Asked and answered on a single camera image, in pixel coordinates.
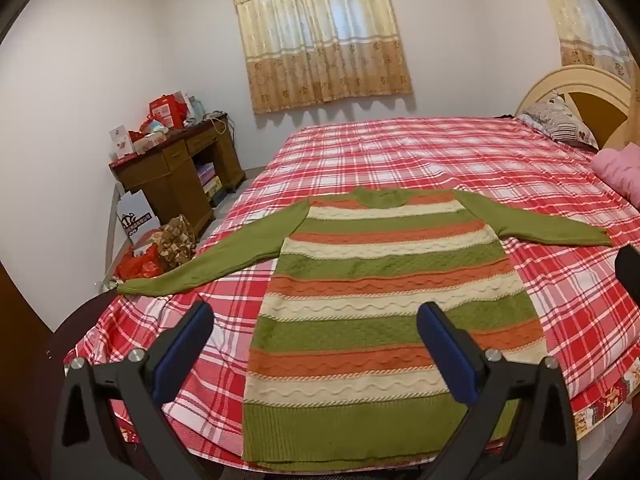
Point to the green orange striped knit sweater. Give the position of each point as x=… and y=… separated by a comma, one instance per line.
x=350, y=330

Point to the red plastic bag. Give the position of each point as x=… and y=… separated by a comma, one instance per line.
x=140, y=265

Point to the striped patterned pillow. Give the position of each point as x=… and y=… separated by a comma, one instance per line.
x=560, y=120

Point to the white tissue box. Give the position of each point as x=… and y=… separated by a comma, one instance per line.
x=149, y=141

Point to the bed with red plaid sheet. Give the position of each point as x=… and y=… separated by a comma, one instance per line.
x=400, y=160

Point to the beige patterned window curtain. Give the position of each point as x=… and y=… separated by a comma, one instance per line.
x=585, y=15
x=320, y=35

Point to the pink cloth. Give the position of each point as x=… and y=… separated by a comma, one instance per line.
x=620, y=167

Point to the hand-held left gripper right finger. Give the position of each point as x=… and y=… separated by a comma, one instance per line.
x=447, y=355

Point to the teal water bottle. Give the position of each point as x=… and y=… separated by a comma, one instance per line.
x=198, y=109

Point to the white paper bag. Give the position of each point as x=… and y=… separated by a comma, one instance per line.
x=137, y=217

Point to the red gift box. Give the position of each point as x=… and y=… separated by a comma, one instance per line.
x=167, y=112

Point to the boxes under desk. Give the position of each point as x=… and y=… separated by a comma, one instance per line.
x=210, y=180

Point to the white card box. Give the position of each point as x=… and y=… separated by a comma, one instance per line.
x=121, y=142

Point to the cream wooden headboard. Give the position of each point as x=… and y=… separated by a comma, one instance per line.
x=595, y=85

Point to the brown wooden desk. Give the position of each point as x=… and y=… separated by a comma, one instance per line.
x=170, y=180

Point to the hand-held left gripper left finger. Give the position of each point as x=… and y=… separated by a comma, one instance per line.
x=182, y=355

